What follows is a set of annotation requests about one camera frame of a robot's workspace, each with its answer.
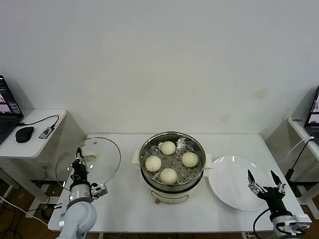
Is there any black laptop beside mouse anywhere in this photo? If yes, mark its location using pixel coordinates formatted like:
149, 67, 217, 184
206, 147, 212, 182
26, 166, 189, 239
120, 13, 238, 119
0, 74, 24, 145

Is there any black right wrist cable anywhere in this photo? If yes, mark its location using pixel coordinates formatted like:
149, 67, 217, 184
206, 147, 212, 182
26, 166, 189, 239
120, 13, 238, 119
253, 208, 273, 239

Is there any white side table with mouse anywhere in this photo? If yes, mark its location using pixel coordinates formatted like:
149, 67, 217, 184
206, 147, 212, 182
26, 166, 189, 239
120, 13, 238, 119
0, 109, 67, 207

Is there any black usb hub cable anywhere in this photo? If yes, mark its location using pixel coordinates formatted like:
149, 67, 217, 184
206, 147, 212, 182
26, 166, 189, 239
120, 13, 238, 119
16, 115, 60, 130

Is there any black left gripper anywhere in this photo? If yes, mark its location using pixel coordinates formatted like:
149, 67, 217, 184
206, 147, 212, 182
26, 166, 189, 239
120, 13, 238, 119
70, 147, 90, 186

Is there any black computer mouse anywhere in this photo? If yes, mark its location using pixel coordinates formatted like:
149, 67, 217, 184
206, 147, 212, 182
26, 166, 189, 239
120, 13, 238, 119
15, 126, 35, 143

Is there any cream electric cooker base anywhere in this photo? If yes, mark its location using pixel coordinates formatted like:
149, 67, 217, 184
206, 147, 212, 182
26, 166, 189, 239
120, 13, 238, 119
139, 166, 204, 205

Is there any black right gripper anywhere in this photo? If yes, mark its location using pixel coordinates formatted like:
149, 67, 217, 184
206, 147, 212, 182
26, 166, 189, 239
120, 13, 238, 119
246, 169, 293, 218

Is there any white floor cable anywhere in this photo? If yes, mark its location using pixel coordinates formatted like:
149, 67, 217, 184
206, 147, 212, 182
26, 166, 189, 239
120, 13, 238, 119
0, 196, 49, 228

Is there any grey usb hub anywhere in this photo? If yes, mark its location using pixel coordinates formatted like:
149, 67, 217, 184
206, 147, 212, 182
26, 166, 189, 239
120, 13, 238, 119
38, 126, 55, 139

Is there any stainless steel steamer basket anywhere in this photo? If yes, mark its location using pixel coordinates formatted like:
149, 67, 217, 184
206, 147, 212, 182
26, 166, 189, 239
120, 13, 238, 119
131, 131, 213, 188

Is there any white steamed baozi bun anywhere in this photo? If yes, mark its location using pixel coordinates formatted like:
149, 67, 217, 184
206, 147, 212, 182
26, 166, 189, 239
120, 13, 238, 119
145, 155, 162, 173
160, 140, 176, 155
181, 151, 199, 168
159, 168, 178, 185

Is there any white round plate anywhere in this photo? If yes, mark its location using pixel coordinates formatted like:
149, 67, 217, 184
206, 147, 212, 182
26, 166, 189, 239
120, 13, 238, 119
207, 155, 270, 212

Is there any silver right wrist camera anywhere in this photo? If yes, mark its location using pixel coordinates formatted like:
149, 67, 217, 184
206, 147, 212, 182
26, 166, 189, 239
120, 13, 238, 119
291, 214, 312, 230

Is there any glass lid with cream handle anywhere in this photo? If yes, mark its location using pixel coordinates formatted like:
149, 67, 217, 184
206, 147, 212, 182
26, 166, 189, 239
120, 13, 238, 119
55, 136, 122, 191

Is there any white laptop cable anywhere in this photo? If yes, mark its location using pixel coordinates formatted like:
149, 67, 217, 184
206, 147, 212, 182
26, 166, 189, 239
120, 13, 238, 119
290, 135, 315, 153

